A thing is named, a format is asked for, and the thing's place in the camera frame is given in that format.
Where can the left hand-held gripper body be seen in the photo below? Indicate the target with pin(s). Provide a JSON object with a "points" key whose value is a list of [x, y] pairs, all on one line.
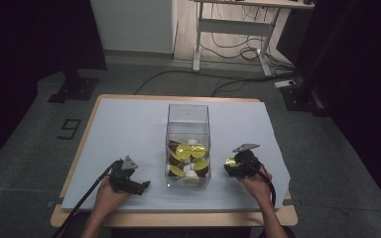
{"points": [[123, 173]]}

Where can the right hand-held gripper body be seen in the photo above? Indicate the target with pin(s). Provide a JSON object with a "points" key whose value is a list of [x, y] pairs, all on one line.
{"points": [[246, 160]]}

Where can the yellow-lidded coffee capsule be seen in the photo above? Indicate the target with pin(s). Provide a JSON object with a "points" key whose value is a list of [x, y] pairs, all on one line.
{"points": [[231, 161]]}

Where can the clear plastic box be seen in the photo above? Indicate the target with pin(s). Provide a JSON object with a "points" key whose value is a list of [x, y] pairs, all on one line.
{"points": [[188, 145]]}

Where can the person's right hand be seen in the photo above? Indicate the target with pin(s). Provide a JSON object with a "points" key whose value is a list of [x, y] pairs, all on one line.
{"points": [[256, 186]]}

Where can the person's left hand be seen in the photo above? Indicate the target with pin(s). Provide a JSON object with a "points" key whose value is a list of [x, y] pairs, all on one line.
{"points": [[107, 200]]}

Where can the white table sheet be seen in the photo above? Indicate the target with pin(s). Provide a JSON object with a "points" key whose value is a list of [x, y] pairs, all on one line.
{"points": [[129, 132]]}

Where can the wooden table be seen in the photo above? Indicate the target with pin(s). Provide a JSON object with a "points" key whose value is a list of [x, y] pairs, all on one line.
{"points": [[178, 218]]}

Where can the grey tape strip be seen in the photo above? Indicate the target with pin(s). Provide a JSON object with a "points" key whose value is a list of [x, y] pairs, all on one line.
{"points": [[291, 202]]}

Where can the black stand base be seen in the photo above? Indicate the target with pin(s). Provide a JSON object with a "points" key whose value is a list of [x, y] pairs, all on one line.
{"points": [[302, 99], [74, 87]]}

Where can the white power strip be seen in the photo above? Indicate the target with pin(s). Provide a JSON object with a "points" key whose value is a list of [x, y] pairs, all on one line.
{"points": [[284, 84]]}

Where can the dark curtain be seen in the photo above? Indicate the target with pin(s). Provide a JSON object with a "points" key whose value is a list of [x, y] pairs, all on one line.
{"points": [[360, 66], [29, 39]]}

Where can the white metal table frame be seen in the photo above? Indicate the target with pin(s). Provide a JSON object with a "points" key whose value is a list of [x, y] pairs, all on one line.
{"points": [[231, 26]]}

